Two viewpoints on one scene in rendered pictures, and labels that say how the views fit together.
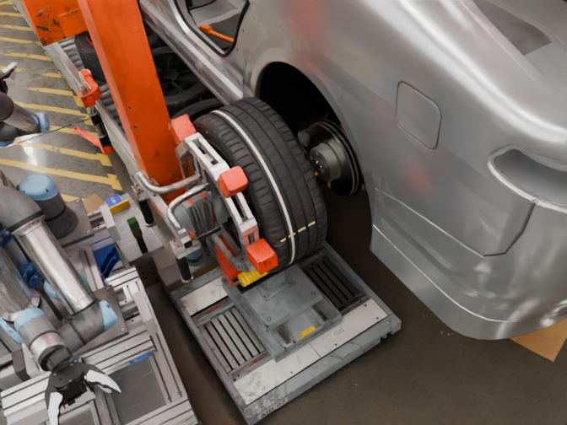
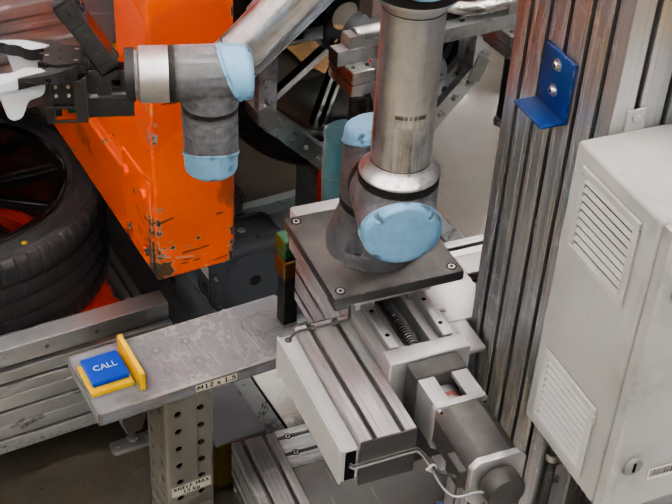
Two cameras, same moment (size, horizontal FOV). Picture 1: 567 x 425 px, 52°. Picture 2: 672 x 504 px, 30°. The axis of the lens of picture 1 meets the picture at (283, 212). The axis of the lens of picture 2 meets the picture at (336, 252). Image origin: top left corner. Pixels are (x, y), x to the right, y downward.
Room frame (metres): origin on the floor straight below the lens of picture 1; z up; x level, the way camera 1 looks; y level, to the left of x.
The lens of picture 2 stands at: (1.74, 2.49, 2.04)
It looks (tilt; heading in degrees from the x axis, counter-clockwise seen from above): 37 degrees down; 267
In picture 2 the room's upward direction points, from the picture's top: 4 degrees clockwise
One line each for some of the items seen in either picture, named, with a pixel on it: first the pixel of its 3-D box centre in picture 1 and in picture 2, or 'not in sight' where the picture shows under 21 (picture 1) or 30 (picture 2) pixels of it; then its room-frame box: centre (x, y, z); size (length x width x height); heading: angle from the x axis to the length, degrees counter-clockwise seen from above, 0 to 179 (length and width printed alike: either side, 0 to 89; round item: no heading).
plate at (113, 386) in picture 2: not in sight; (105, 375); (2.05, 0.81, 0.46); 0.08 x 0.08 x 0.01; 28
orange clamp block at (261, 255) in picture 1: (261, 256); not in sight; (1.28, 0.09, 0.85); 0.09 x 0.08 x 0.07; 28
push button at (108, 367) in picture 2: (114, 201); (105, 370); (2.05, 0.81, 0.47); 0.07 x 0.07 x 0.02; 28
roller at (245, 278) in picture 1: (266, 266); not in sight; (1.50, 0.10, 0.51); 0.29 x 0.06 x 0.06; 118
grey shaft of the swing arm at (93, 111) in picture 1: (96, 121); not in sight; (2.96, 1.08, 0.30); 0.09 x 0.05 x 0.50; 28
